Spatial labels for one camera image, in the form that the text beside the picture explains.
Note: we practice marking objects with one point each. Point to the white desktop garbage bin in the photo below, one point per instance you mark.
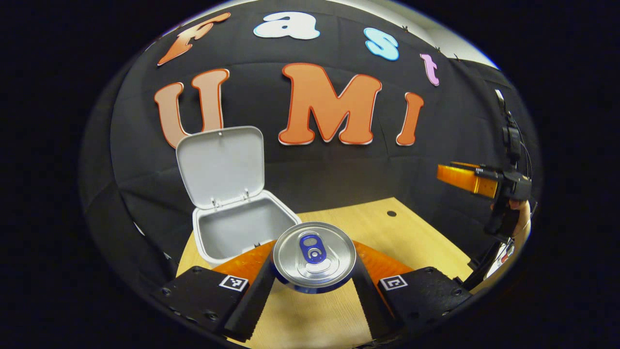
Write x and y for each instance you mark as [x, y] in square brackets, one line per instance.
[223, 165]

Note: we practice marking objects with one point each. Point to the silver blue pop can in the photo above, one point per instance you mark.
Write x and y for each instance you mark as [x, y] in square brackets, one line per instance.
[290, 261]

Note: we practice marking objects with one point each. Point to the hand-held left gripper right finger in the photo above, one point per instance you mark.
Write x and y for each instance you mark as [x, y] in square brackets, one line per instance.
[370, 305]

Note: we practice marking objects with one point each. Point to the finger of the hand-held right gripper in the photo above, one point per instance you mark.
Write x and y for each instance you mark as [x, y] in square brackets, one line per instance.
[465, 178]

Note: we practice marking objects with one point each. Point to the black backdrop cloth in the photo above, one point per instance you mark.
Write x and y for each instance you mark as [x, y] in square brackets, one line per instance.
[339, 169]

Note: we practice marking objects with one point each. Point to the wooden desktop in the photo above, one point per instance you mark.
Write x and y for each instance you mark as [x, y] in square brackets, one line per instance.
[411, 242]

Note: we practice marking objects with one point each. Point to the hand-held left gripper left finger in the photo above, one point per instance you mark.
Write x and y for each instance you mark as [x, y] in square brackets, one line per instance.
[252, 305]

